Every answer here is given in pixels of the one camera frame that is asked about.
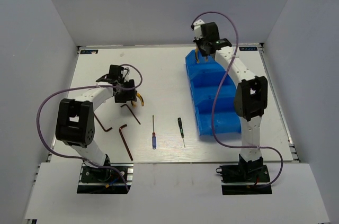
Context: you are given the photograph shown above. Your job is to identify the left red hex key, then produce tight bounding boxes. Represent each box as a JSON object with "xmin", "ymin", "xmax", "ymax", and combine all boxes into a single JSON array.
[{"xmin": 94, "ymin": 113, "xmax": 113, "ymax": 132}]

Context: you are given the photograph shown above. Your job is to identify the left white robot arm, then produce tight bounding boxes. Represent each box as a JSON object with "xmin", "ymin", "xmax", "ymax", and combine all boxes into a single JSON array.
[{"xmin": 56, "ymin": 64, "xmax": 137, "ymax": 181}]

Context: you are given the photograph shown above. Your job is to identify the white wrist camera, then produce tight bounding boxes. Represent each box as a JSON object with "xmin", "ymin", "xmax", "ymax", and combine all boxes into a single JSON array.
[
  {"xmin": 191, "ymin": 19, "xmax": 204, "ymax": 40},
  {"xmin": 121, "ymin": 67, "xmax": 130, "ymax": 83}
]

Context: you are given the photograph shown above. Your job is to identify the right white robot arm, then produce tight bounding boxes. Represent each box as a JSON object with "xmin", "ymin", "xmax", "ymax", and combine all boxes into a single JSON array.
[{"xmin": 191, "ymin": 20, "xmax": 268, "ymax": 183}]

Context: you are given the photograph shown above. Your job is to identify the right table corner label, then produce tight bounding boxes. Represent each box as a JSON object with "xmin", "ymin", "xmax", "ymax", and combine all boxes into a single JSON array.
[{"xmin": 239, "ymin": 46, "xmax": 258, "ymax": 51}]

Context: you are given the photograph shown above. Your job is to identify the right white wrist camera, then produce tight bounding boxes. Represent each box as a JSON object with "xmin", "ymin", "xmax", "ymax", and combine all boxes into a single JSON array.
[{"xmin": 191, "ymin": 19, "xmax": 204, "ymax": 40}]

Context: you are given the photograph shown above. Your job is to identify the yellow needle-nose pliers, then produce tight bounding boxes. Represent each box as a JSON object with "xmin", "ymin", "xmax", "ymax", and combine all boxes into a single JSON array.
[
  {"xmin": 194, "ymin": 46, "xmax": 208, "ymax": 64},
  {"xmin": 131, "ymin": 90, "xmax": 145, "ymax": 107}
]

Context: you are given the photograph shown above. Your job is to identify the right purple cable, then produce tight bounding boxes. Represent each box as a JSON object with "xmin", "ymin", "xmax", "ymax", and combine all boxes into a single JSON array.
[{"xmin": 190, "ymin": 11, "xmax": 284, "ymax": 189}]

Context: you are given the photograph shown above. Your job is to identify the blue plastic compartment bin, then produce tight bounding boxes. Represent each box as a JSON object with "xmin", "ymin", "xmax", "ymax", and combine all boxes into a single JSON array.
[{"xmin": 185, "ymin": 50, "xmax": 241, "ymax": 136}]

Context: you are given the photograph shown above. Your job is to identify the table corner label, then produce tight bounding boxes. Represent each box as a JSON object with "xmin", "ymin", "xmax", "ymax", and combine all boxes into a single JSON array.
[
  {"xmin": 239, "ymin": 46, "xmax": 258, "ymax": 51},
  {"xmin": 80, "ymin": 50, "xmax": 98, "ymax": 55}
]

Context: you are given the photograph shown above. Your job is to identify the blue handled screwdriver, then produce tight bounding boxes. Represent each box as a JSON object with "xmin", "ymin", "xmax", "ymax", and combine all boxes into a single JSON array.
[{"xmin": 152, "ymin": 115, "xmax": 156, "ymax": 149}]

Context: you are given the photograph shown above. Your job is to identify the black green precision screwdriver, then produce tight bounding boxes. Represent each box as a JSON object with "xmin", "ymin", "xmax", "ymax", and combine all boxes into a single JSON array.
[{"xmin": 177, "ymin": 118, "xmax": 186, "ymax": 148}]

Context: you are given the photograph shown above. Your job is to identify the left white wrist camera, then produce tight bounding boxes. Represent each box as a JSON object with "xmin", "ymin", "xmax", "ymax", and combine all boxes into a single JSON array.
[{"xmin": 121, "ymin": 67, "xmax": 130, "ymax": 83}]

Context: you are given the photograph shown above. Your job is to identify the large red hex key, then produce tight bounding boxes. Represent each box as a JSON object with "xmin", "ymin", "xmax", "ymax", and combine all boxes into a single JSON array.
[{"xmin": 118, "ymin": 124, "xmax": 133, "ymax": 161}]

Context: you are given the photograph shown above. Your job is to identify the purple cable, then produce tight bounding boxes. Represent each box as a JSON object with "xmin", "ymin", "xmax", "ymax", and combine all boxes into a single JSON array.
[
  {"xmin": 38, "ymin": 64, "xmax": 144, "ymax": 192},
  {"xmin": 190, "ymin": 11, "xmax": 284, "ymax": 189}
]

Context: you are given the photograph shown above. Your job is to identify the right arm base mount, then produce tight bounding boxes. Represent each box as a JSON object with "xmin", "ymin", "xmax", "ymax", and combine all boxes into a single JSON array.
[{"xmin": 216, "ymin": 165, "xmax": 272, "ymax": 195}]

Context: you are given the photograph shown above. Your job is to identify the thin dark hex key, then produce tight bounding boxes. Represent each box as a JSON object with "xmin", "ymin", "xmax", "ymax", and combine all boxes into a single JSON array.
[{"xmin": 120, "ymin": 104, "xmax": 141, "ymax": 125}]

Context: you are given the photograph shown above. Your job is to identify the left table corner label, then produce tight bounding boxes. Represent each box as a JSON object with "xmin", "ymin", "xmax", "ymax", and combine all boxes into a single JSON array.
[{"xmin": 80, "ymin": 50, "xmax": 98, "ymax": 55}]

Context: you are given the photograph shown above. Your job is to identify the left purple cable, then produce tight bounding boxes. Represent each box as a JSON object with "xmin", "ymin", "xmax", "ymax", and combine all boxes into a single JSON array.
[{"xmin": 38, "ymin": 64, "xmax": 144, "ymax": 192}]

